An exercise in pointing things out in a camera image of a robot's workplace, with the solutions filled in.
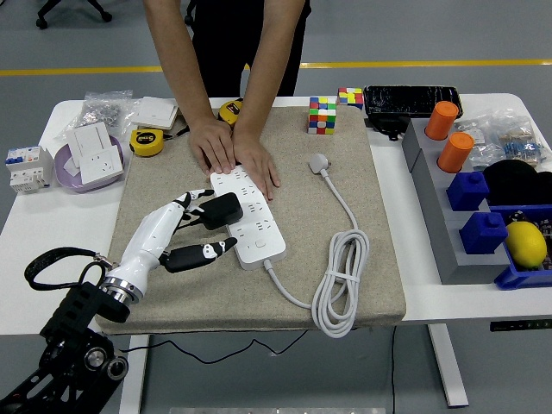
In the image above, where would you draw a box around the person's left hand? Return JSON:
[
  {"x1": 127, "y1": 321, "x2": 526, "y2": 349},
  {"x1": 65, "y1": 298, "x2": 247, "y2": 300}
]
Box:
[{"x1": 231, "y1": 128, "x2": 281, "y2": 202}]

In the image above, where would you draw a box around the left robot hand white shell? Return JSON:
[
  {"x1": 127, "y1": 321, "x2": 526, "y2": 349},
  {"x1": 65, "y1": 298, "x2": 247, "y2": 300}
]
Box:
[{"x1": 110, "y1": 188, "x2": 239, "y2": 288}]

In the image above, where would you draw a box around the person's right hand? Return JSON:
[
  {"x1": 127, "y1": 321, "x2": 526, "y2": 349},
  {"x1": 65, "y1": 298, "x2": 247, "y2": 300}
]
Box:
[{"x1": 188, "y1": 116, "x2": 238, "y2": 175}]

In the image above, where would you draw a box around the white power strip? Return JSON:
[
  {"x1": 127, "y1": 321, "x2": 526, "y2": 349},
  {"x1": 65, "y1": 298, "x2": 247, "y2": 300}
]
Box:
[{"x1": 210, "y1": 166, "x2": 287, "y2": 272}]

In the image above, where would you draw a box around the black plug adapter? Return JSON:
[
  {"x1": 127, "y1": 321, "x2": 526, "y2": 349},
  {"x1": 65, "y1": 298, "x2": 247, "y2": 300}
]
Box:
[{"x1": 200, "y1": 191, "x2": 245, "y2": 231}]

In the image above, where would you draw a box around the black plug cord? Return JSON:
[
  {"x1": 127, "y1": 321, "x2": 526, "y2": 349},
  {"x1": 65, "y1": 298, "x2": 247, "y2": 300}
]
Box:
[{"x1": 116, "y1": 217, "x2": 311, "y2": 366}]

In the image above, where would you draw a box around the yellow tape measure red label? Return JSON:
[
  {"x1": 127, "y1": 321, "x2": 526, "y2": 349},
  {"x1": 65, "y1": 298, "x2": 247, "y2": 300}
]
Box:
[{"x1": 217, "y1": 97, "x2": 245, "y2": 129}]

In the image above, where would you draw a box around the grey-brown mat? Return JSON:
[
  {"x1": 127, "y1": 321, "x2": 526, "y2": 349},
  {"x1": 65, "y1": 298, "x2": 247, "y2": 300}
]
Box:
[{"x1": 95, "y1": 104, "x2": 407, "y2": 336}]

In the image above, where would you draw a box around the large colourful puzzle cube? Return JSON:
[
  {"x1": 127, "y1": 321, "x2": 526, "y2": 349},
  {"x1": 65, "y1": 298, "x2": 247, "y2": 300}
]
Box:
[{"x1": 307, "y1": 95, "x2": 338, "y2": 135}]

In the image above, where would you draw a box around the white socket panel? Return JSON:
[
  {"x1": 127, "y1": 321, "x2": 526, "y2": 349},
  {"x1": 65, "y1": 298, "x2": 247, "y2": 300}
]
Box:
[{"x1": 77, "y1": 145, "x2": 125, "y2": 182}]

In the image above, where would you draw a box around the purple bowl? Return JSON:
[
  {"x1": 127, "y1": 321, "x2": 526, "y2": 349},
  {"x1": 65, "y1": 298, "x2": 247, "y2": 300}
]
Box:
[{"x1": 53, "y1": 134, "x2": 127, "y2": 194}]

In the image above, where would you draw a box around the person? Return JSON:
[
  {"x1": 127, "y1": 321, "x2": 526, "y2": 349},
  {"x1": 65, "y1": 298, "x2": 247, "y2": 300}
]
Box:
[{"x1": 191, "y1": 0, "x2": 311, "y2": 99}]

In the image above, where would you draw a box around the small colourful puzzle cube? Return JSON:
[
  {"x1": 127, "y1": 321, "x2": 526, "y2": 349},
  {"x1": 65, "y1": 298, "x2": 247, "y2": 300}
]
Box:
[{"x1": 336, "y1": 86, "x2": 366, "y2": 111}]

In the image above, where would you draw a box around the clear bag of metal screws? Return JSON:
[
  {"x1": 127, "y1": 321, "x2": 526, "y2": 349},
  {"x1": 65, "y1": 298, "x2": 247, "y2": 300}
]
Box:
[{"x1": 53, "y1": 89, "x2": 143, "y2": 141}]

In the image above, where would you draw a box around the white circuit breaker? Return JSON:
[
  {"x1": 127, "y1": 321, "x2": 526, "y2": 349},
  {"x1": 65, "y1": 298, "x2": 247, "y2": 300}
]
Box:
[{"x1": 4, "y1": 144, "x2": 55, "y2": 194}]

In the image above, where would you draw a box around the black small device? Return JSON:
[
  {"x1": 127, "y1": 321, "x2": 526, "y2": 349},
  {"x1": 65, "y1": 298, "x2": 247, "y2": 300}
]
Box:
[{"x1": 365, "y1": 114, "x2": 413, "y2": 142}]

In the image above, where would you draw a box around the white table leg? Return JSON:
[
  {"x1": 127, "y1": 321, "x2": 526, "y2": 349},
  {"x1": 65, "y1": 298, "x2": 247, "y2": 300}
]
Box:
[
  {"x1": 426, "y1": 323, "x2": 470, "y2": 409},
  {"x1": 118, "y1": 334, "x2": 151, "y2": 414}
]

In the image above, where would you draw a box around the black wrapped box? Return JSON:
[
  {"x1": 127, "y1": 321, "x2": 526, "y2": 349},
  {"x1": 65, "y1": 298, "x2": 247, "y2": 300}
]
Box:
[{"x1": 363, "y1": 84, "x2": 465, "y2": 120}]

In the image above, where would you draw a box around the grey block holder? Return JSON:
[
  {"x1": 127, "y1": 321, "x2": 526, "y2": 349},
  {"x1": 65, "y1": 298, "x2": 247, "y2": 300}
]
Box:
[{"x1": 401, "y1": 118, "x2": 512, "y2": 285}]

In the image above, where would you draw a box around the orange cylinder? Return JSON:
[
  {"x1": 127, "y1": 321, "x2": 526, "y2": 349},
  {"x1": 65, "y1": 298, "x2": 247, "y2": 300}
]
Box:
[
  {"x1": 436, "y1": 131, "x2": 475, "y2": 173},
  {"x1": 424, "y1": 100, "x2": 461, "y2": 141}
]

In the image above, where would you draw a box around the black office chair base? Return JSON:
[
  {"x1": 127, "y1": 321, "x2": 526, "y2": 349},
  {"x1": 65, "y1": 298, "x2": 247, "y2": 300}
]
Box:
[{"x1": 35, "y1": 0, "x2": 114, "y2": 30}]

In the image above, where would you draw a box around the blue block with knob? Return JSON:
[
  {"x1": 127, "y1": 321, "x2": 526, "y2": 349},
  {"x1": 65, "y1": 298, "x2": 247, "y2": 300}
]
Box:
[
  {"x1": 458, "y1": 210, "x2": 509, "y2": 256},
  {"x1": 446, "y1": 171, "x2": 491, "y2": 212}
]

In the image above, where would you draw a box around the clear bag with white parts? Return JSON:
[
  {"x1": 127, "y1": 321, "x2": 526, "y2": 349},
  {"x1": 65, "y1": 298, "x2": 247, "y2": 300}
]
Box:
[{"x1": 455, "y1": 118, "x2": 505, "y2": 172}]

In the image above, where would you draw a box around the black round cap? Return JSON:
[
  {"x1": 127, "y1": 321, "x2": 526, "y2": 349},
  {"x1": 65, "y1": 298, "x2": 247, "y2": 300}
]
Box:
[{"x1": 481, "y1": 159, "x2": 552, "y2": 207}]

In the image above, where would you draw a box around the clear bag with blue parts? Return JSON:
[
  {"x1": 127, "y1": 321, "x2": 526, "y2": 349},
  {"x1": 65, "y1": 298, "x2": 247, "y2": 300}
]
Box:
[{"x1": 491, "y1": 107, "x2": 552, "y2": 169}]

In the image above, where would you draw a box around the yellow lemon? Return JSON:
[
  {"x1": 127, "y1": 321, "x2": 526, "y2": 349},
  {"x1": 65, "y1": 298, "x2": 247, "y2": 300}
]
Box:
[{"x1": 504, "y1": 220, "x2": 549, "y2": 269}]

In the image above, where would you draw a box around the blue plastic bin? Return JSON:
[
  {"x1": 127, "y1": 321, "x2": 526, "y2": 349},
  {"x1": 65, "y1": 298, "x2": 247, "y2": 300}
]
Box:
[{"x1": 486, "y1": 202, "x2": 552, "y2": 291}]

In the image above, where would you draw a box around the black table control panel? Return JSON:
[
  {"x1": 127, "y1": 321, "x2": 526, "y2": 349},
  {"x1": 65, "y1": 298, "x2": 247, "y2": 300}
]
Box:
[{"x1": 489, "y1": 318, "x2": 552, "y2": 333}]

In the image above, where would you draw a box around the white power strip cord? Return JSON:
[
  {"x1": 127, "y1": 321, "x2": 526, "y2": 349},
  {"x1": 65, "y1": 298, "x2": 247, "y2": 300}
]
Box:
[{"x1": 261, "y1": 153, "x2": 371, "y2": 340}]

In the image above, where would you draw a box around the yellow tape measure with strap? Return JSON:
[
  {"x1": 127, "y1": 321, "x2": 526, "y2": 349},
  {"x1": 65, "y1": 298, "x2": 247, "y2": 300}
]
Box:
[{"x1": 129, "y1": 122, "x2": 193, "y2": 157}]

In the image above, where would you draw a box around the white wall switch plate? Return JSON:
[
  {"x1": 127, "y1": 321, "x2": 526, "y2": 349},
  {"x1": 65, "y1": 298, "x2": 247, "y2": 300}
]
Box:
[{"x1": 129, "y1": 95, "x2": 180, "y2": 130}]

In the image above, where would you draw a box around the white switch panel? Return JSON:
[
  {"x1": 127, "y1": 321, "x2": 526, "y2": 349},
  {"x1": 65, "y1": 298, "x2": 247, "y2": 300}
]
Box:
[{"x1": 65, "y1": 121, "x2": 116, "y2": 169}]

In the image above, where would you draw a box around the black hanging cable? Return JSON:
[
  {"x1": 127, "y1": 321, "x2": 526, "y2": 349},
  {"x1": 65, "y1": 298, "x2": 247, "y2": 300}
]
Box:
[{"x1": 389, "y1": 325, "x2": 398, "y2": 414}]

